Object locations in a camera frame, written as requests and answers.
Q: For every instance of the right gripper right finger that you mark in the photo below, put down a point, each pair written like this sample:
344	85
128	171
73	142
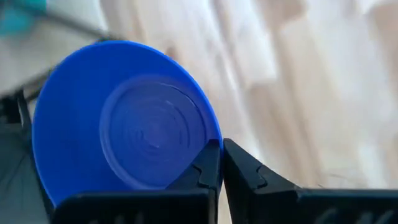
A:
264	202

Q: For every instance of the teal patterned mini bowl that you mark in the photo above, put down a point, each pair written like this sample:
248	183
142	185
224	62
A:
15	18

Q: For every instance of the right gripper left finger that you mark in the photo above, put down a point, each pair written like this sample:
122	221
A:
186	205

